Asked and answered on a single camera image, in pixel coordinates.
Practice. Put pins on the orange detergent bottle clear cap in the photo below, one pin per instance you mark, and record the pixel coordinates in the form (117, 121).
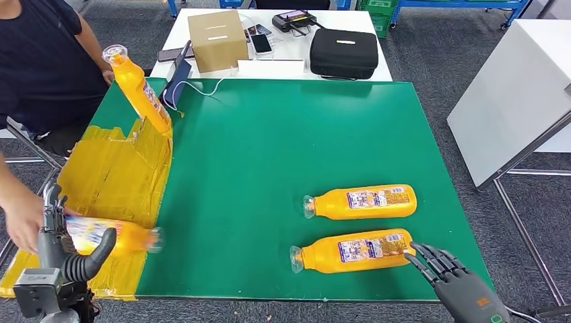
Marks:
(321, 258)
(138, 93)
(129, 238)
(339, 205)

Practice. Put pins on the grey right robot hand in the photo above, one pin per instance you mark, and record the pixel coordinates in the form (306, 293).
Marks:
(468, 298)

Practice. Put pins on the person's right hand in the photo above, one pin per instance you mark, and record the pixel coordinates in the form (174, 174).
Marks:
(24, 223)

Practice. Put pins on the tablet in blue cover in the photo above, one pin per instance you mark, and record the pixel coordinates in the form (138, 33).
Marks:
(177, 82)

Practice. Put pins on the dark phone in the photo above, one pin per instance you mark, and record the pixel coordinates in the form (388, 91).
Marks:
(167, 54)

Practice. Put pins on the black zip case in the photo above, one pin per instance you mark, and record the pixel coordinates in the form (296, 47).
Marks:
(344, 54)

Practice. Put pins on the person's left hand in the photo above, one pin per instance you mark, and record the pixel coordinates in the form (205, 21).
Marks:
(108, 76)

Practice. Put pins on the person's left forearm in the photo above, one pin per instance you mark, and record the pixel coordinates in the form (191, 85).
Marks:
(97, 55)

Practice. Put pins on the brown cardboard box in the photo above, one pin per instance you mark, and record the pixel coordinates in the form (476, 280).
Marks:
(217, 42)

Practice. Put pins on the person's right forearm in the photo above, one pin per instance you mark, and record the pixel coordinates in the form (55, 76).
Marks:
(9, 183)

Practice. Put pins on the green table mat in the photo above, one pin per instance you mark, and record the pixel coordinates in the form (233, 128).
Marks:
(312, 142)

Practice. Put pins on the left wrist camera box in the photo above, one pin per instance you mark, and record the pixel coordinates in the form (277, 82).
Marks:
(38, 292)

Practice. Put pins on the white side table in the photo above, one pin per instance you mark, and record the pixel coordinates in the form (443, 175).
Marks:
(513, 102)

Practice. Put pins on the grey metal frame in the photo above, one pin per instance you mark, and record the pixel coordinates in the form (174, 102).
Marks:
(22, 159)

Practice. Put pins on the white desk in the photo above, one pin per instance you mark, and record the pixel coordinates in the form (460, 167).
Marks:
(348, 20)

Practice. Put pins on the black remote controller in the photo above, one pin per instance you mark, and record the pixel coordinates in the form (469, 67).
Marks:
(291, 20)

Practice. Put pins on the patterned phone case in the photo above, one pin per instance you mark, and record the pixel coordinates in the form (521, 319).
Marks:
(263, 29)

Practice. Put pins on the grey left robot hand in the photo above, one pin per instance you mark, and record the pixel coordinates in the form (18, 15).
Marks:
(51, 245)

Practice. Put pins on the green plastic crates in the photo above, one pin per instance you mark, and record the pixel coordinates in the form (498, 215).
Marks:
(381, 18)

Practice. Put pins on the black smartphone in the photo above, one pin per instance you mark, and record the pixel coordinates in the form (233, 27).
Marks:
(261, 44)

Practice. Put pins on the person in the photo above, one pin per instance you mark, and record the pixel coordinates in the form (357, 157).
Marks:
(40, 62)

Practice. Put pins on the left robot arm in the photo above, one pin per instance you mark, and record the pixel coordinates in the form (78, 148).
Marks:
(71, 307)

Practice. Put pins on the yellow taped cardboard sheet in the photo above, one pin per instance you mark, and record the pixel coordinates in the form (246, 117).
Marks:
(102, 178)

